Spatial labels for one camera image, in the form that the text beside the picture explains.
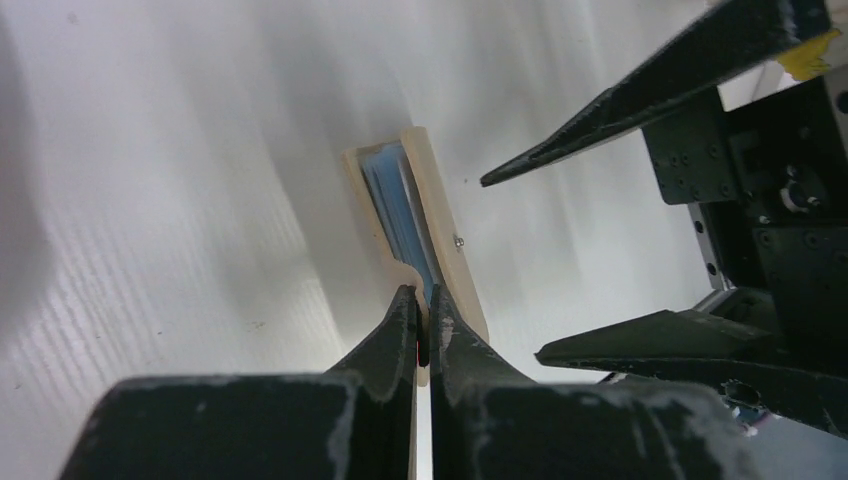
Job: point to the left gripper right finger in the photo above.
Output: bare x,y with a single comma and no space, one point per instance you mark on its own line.
490,421

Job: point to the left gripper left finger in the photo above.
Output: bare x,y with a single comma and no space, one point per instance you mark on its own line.
353,421

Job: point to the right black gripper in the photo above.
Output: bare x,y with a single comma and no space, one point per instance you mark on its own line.
768,181

